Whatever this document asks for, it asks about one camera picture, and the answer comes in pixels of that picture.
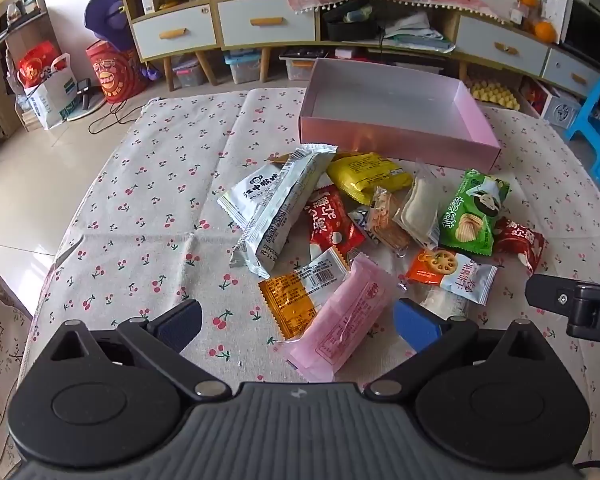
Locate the black cable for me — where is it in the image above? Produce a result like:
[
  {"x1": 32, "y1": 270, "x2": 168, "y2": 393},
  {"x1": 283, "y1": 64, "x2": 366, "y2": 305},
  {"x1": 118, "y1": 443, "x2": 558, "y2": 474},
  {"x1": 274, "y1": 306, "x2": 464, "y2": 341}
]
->
[{"x1": 357, "y1": 0, "x2": 388, "y2": 63}]

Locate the clear plastic packet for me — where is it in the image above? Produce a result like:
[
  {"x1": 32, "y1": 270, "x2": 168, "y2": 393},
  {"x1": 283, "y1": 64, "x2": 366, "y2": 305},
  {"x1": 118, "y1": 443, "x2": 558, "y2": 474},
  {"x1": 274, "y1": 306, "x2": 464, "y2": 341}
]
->
[{"x1": 420, "y1": 287, "x2": 468, "y2": 321}]

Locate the pile of papers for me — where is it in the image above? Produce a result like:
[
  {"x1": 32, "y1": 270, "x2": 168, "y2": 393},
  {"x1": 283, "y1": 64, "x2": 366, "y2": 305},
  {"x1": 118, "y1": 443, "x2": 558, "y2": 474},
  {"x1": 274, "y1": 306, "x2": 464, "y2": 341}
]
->
[{"x1": 382, "y1": 10, "x2": 456, "y2": 53}]

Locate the green chip packet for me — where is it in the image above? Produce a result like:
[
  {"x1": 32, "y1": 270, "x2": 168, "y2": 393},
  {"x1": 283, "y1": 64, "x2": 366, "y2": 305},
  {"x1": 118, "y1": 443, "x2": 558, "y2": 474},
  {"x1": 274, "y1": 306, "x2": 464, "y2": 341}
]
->
[{"x1": 439, "y1": 169, "x2": 511, "y2": 256}]

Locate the orange white barcode packet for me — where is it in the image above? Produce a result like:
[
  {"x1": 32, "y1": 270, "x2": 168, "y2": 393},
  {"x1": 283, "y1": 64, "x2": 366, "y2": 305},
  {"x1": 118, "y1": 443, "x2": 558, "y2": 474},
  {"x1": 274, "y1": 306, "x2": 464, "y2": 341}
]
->
[{"x1": 258, "y1": 247, "x2": 351, "y2": 341}]

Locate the red round printed bag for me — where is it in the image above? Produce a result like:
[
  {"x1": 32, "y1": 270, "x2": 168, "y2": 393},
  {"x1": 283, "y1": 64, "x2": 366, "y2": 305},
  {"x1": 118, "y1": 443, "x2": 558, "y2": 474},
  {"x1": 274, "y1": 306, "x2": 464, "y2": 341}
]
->
[{"x1": 85, "y1": 40, "x2": 148, "y2": 106}]

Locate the blue lid storage bin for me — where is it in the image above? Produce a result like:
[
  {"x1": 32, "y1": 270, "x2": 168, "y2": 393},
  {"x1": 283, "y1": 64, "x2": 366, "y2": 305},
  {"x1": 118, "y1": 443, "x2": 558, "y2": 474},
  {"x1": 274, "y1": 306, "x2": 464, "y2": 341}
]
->
[{"x1": 224, "y1": 50, "x2": 263, "y2": 85}]

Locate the clear cracker packet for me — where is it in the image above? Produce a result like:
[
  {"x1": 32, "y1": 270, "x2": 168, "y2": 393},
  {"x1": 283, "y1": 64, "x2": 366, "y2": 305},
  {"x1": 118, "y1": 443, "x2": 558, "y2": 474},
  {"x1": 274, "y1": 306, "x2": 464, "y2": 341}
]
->
[{"x1": 367, "y1": 186, "x2": 412, "y2": 256}]

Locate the white cabinet drawer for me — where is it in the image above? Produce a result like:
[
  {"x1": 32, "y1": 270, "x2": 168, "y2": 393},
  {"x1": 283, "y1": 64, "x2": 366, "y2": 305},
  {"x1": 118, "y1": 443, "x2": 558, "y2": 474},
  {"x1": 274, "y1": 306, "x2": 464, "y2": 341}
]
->
[
  {"x1": 216, "y1": 0, "x2": 317, "y2": 50},
  {"x1": 131, "y1": 4, "x2": 218, "y2": 61},
  {"x1": 454, "y1": 14, "x2": 551, "y2": 77},
  {"x1": 540, "y1": 47, "x2": 600, "y2": 97}
]

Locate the orange white biscuit packet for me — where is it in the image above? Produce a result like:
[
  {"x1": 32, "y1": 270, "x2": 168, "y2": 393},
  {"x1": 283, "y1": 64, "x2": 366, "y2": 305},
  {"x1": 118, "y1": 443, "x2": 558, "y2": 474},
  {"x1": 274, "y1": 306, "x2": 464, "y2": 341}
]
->
[{"x1": 405, "y1": 247, "x2": 498, "y2": 306}]

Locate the yellow snack packet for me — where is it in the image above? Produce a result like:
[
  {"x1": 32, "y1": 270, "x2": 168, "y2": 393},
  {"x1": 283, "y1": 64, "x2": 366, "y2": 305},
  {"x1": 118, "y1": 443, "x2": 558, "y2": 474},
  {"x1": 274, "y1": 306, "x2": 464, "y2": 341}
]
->
[{"x1": 326, "y1": 151, "x2": 415, "y2": 206}]

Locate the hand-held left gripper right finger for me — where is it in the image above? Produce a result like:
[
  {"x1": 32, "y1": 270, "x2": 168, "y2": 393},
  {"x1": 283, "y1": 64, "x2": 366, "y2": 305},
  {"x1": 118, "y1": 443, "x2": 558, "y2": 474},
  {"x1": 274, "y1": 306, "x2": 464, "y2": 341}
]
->
[{"x1": 367, "y1": 297, "x2": 556, "y2": 398}]

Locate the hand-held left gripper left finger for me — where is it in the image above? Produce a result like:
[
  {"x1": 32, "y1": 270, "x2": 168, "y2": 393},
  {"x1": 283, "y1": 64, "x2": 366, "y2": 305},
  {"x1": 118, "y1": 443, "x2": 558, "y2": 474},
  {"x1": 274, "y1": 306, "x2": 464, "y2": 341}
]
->
[{"x1": 42, "y1": 299, "x2": 231, "y2": 403}]

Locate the red gift bag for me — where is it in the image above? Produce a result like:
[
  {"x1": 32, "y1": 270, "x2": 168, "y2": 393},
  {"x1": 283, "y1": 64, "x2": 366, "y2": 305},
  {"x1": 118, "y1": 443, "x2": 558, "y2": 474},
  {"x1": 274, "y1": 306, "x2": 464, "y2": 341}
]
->
[{"x1": 17, "y1": 42, "x2": 63, "y2": 88}]

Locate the small blue white packet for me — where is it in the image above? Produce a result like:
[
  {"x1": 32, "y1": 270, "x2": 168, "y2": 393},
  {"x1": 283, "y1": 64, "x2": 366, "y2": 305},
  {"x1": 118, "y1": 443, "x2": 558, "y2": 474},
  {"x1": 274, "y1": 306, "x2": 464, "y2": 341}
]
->
[{"x1": 348, "y1": 205, "x2": 381, "y2": 246}]

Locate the beige floral cloth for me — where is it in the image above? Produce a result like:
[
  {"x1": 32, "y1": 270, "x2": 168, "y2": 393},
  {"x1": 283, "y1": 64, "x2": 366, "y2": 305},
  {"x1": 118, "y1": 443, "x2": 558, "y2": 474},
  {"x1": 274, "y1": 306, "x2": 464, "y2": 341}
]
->
[{"x1": 0, "y1": 265, "x2": 33, "y2": 461}]

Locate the red snack packet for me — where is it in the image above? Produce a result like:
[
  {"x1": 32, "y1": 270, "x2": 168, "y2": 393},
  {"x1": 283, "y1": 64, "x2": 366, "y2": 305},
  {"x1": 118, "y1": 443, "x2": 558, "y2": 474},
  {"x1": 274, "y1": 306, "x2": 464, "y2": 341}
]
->
[
  {"x1": 492, "y1": 216, "x2": 547, "y2": 276},
  {"x1": 307, "y1": 185, "x2": 366, "y2": 263}
]

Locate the white shopping bag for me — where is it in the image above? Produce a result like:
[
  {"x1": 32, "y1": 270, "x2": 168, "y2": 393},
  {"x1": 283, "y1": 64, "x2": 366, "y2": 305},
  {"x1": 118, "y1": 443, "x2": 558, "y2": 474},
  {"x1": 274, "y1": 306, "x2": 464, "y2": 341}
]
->
[{"x1": 24, "y1": 52, "x2": 80, "y2": 131}]

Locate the white bun packet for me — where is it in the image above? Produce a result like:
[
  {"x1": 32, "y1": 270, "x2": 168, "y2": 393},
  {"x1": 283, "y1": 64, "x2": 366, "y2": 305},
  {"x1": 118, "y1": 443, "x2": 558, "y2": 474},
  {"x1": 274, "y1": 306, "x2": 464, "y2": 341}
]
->
[{"x1": 394, "y1": 160, "x2": 441, "y2": 251}]

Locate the silver white snack packet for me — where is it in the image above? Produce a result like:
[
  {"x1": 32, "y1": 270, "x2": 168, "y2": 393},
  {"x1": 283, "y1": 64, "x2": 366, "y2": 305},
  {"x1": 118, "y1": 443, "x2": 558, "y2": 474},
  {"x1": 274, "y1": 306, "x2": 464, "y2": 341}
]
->
[
  {"x1": 229, "y1": 152, "x2": 331, "y2": 279},
  {"x1": 216, "y1": 144, "x2": 338, "y2": 226}
]

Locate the long wooden cabinet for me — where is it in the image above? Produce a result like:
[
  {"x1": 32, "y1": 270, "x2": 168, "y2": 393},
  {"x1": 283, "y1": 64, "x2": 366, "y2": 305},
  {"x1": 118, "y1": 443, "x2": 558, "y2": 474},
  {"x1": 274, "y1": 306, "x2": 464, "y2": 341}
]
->
[{"x1": 114, "y1": 0, "x2": 600, "y2": 106}]

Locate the white printed box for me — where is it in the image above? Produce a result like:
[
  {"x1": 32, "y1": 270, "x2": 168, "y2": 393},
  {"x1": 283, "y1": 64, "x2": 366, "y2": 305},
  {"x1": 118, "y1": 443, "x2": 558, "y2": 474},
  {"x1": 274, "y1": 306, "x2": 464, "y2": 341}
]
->
[{"x1": 522, "y1": 77, "x2": 583, "y2": 128}]

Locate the pink snack packet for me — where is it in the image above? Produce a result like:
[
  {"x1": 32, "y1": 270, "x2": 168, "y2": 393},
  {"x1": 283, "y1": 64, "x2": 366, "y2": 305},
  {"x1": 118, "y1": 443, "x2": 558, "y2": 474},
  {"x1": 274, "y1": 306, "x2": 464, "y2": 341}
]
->
[{"x1": 284, "y1": 252, "x2": 405, "y2": 383}]

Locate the cherry print tablecloth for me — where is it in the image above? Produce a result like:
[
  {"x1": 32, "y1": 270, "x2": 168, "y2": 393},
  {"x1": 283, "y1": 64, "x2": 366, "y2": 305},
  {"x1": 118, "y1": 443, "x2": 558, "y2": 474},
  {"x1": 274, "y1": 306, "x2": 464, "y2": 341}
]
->
[{"x1": 17, "y1": 87, "x2": 600, "y2": 480}]

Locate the yellow egg tray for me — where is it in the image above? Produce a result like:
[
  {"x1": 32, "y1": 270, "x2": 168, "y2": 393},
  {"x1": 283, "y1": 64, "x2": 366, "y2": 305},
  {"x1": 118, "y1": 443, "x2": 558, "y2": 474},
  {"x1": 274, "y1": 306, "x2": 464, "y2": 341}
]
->
[{"x1": 467, "y1": 77, "x2": 522, "y2": 111}]

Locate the purple hat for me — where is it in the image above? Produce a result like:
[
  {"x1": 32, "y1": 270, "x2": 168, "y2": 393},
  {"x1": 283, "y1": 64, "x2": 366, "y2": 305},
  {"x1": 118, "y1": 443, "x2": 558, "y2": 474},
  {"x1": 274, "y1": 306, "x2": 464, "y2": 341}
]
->
[{"x1": 84, "y1": 0, "x2": 141, "y2": 53}]

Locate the pink cardboard box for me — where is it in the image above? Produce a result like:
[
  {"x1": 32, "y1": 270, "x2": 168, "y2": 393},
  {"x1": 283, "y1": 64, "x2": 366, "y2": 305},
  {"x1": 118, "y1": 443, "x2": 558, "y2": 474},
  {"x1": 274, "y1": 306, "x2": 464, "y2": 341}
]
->
[{"x1": 299, "y1": 57, "x2": 502, "y2": 173}]

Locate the clear plastic storage bin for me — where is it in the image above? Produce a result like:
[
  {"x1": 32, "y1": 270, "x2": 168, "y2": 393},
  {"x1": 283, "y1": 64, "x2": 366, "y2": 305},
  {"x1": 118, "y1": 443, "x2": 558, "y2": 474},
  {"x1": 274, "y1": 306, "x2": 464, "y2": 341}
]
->
[
  {"x1": 280, "y1": 49, "x2": 326, "y2": 81},
  {"x1": 172, "y1": 55, "x2": 211, "y2": 88}
]

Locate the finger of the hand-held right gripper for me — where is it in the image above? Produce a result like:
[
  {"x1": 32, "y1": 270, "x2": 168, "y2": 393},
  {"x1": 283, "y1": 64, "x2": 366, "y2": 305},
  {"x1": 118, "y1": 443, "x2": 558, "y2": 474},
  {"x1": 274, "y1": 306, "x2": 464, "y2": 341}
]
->
[{"x1": 525, "y1": 274, "x2": 578, "y2": 322}]

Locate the black storage box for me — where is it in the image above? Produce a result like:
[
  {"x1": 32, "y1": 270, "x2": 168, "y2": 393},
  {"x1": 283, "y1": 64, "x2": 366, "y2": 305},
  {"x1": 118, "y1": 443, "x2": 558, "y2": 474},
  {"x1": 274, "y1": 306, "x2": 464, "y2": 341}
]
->
[{"x1": 325, "y1": 0, "x2": 388, "y2": 43}]

